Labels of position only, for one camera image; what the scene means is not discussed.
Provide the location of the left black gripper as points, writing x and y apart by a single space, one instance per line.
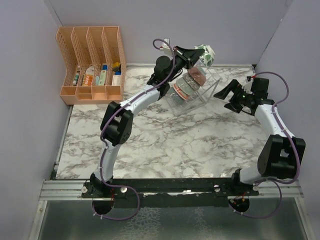
189 56

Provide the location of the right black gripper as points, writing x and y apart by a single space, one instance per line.
235 87

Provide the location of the green leaf bowl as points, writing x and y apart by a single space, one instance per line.
208 57

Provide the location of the brown line pattern bowl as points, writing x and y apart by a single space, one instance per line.
190 81

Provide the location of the orange floral bowl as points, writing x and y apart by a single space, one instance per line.
180 92

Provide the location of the green line pattern bowl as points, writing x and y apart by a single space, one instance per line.
185 87

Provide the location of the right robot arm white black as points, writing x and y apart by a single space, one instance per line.
281 157

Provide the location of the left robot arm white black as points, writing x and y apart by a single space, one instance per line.
116 126

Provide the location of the yellow black object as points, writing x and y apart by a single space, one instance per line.
116 67

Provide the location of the green white box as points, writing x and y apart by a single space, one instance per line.
100 79

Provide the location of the orange plastic file organizer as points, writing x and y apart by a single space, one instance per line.
83 46

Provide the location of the orange white carton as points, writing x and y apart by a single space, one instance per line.
88 76

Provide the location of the small bottle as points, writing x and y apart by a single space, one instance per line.
76 78

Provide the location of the white wire dish rack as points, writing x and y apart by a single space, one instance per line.
200 97

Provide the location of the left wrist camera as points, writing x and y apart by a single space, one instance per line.
165 48

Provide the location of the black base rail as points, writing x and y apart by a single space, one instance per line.
166 192

